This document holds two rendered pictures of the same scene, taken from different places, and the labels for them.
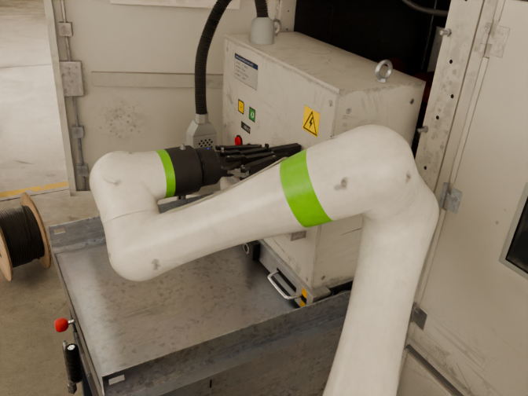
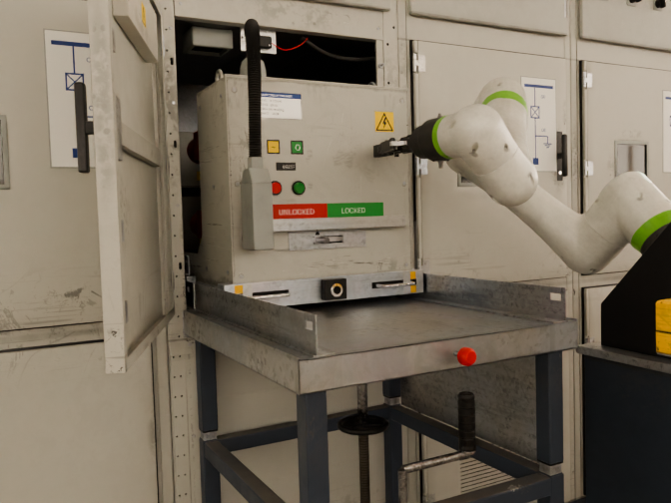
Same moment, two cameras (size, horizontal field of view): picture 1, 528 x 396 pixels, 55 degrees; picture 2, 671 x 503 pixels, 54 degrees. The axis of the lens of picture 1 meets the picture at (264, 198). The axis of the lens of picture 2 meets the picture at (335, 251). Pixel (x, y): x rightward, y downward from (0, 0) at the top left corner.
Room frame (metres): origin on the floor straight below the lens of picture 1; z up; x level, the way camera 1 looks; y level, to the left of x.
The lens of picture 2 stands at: (1.02, 1.59, 1.07)
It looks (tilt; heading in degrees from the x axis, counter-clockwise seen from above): 3 degrees down; 273
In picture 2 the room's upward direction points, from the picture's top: 2 degrees counter-clockwise
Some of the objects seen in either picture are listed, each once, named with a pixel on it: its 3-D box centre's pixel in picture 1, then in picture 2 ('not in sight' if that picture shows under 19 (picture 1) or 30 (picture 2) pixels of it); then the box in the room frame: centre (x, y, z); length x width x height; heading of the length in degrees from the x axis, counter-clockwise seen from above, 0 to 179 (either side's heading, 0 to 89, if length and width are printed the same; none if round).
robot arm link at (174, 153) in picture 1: (181, 172); (440, 141); (0.87, 0.16, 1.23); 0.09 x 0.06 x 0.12; 31
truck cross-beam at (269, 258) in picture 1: (262, 243); (327, 287); (1.14, -0.01, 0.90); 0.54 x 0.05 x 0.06; 32
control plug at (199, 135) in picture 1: (203, 151); (257, 209); (1.27, 0.18, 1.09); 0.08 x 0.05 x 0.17; 122
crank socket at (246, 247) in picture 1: (250, 246); (335, 288); (1.12, 0.03, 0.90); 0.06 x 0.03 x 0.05; 32
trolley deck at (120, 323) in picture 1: (209, 281); (359, 326); (1.06, 0.13, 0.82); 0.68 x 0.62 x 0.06; 122
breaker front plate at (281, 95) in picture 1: (263, 158); (327, 184); (1.13, 0.01, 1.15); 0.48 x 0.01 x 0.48; 32
